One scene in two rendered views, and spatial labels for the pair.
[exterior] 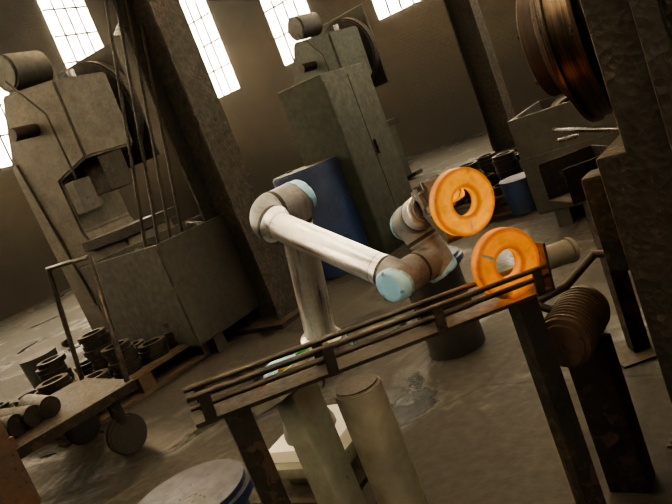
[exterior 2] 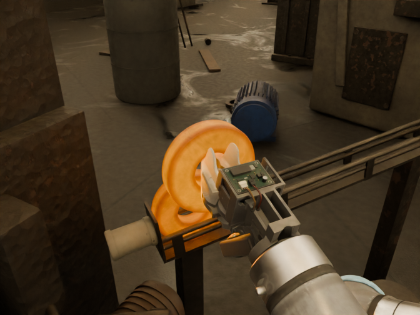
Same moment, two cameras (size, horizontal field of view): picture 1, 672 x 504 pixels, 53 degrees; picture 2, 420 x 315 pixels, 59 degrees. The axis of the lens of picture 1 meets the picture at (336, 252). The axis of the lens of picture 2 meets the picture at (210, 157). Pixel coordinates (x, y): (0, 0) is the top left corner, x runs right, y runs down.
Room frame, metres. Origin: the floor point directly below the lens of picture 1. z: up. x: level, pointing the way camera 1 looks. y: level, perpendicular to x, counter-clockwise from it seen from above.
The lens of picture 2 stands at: (2.03, -0.38, 1.17)
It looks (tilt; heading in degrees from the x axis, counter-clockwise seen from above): 30 degrees down; 172
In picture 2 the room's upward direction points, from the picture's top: straight up
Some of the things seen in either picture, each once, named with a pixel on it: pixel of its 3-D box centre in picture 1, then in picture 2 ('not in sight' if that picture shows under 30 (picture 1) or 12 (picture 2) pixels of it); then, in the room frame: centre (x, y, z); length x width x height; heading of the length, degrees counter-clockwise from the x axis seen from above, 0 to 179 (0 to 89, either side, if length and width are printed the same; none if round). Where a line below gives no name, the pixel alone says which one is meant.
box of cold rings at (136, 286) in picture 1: (201, 275); not in sight; (5.01, 0.99, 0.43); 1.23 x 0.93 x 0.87; 140
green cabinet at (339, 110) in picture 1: (356, 163); not in sight; (5.68, -0.42, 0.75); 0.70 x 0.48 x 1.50; 142
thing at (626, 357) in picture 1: (608, 254); not in sight; (2.26, -0.88, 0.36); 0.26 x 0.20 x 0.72; 177
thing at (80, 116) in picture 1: (99, 181); not in sight; (6.90, 1.93, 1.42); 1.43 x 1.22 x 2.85; 57
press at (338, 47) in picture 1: (350, 99); not in sight; (9.95, -0.99, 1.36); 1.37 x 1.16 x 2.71; 42
